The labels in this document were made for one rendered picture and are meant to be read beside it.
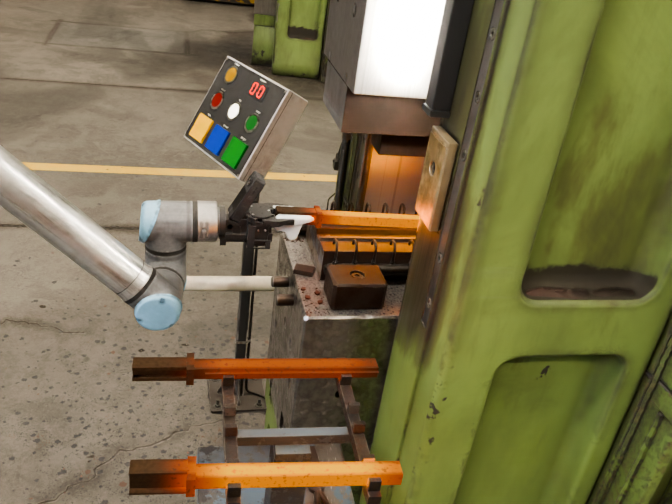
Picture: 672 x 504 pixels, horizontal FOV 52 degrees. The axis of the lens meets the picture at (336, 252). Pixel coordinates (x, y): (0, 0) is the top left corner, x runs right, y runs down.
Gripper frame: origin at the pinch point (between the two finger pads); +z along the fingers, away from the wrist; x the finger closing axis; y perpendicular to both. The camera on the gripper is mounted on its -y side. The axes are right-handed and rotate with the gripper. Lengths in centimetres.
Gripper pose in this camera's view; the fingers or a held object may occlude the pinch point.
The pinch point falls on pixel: (308, 214)
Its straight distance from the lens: 156.8
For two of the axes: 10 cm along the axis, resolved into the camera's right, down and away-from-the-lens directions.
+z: 9.7, 0.0, 2.3
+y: -1.2, 8.6, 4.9
